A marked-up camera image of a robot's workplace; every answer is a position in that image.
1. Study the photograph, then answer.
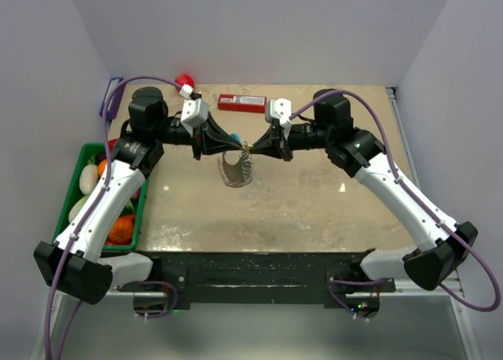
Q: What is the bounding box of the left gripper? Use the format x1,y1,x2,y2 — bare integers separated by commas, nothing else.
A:
155,111,240,161

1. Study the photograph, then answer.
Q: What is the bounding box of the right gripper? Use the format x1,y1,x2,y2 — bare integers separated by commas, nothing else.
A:
251,122,332,162

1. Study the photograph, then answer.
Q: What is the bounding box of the blue grey keyring with rings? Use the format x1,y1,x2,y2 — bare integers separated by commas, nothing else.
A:
218,134,253,188

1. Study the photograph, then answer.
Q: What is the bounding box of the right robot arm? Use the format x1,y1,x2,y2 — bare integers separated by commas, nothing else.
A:
251,89,478,292

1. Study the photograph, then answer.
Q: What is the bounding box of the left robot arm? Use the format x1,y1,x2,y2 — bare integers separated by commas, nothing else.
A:
34,86,241,304

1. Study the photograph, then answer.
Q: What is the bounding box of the red rectangular box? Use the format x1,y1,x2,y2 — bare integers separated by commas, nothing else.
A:
217,94,267,114

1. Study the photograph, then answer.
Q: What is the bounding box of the red tomato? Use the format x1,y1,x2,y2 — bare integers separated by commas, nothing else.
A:
175,73,195,87

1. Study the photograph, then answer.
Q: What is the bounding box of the red bell pepper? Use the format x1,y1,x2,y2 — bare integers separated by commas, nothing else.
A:
108,138,117,149

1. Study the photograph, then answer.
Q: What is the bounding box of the purple box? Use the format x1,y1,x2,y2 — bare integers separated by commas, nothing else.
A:
99,77,124,121

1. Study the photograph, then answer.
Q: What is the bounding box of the orange fruit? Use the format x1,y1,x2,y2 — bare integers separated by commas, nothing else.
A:
97,160,107,177

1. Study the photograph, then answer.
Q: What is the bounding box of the white radish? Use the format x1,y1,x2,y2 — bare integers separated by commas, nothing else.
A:
79,164,99,195

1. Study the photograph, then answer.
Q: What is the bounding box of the orange pumpkin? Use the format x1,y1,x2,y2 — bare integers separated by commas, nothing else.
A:
107,215,135,245

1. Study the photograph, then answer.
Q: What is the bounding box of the green plastic bin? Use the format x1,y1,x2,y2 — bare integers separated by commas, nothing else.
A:
52,143,149,253

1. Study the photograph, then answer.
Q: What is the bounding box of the green cabbage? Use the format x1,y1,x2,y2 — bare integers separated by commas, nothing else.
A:
68,196,89,223

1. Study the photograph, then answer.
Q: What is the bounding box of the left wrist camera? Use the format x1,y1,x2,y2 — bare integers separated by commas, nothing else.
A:
181,98,209,134

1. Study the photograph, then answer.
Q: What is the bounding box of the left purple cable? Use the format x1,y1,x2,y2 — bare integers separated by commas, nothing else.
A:
42,75,195,360

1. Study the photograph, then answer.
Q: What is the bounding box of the purple cable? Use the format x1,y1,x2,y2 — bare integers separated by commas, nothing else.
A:
42,75,195,360
288,88,497,322

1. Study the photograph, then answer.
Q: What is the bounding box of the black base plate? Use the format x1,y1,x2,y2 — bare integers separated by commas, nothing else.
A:
121,252,395,318

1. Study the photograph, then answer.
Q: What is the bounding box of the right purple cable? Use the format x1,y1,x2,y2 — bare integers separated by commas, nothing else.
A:
288,88,497,322

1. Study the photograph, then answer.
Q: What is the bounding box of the aluminium frame rail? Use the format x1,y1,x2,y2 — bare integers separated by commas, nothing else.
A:
28,257,484,360

